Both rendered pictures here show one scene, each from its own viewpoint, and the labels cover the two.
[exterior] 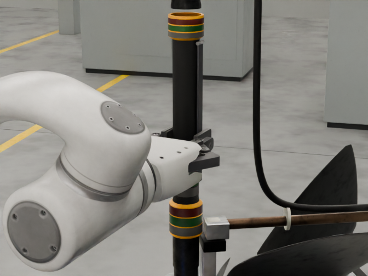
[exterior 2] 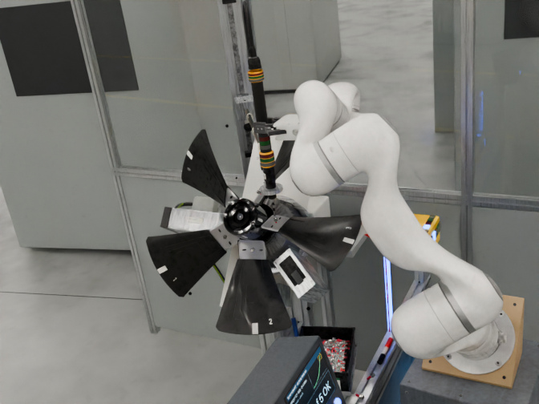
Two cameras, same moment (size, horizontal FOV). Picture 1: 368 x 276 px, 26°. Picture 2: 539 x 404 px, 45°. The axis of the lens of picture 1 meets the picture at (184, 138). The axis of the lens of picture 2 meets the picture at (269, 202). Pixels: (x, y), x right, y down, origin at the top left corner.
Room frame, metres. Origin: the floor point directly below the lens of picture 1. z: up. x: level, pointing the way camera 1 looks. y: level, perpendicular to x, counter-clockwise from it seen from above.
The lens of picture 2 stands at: (0.86, 1.79, 2.06)
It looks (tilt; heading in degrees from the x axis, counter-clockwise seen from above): 24 degrees down; 273
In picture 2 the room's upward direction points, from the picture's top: 8 degrees counter-clockwise
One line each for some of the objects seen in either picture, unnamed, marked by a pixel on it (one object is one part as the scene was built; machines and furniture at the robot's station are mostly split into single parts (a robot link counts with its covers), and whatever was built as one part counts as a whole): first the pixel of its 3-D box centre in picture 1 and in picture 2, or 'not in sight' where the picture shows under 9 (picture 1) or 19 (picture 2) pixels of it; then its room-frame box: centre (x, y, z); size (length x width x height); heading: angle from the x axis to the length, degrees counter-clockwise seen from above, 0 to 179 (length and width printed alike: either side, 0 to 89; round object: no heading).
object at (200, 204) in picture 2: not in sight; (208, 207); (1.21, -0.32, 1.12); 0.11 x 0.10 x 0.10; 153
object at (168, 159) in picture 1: (144, 166); (297, 126); (0.86, 0.04, 1.50); 0.11 x 0.10 x 0.07; 154
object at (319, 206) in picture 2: not in sight; (305, 214); (0.87, -0.61, 0.92); 0.17 x 0.16 x 0.11; 63
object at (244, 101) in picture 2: not in sight; (245, 107); (1.05, -0.62, 1.39); 0.10 x 0.07 x 0.08; 98
